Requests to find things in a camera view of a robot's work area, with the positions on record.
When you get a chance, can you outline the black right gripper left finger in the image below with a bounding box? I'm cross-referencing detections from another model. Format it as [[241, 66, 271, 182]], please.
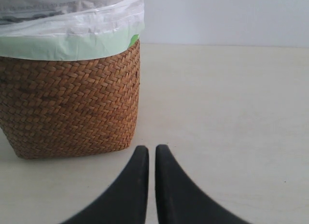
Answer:
[[64, 146, 149, 224]]

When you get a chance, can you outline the translucent white bin liner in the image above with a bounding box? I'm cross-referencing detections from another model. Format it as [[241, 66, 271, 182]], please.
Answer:
[[0, 0, 144, 37]]

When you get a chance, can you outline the woven brown wicker basket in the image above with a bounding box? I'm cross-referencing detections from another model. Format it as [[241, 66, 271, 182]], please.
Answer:
[[0, 40, 140, 159]]

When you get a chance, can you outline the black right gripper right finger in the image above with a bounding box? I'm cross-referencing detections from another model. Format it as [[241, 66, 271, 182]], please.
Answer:
[[155, 144, 247, 224]]

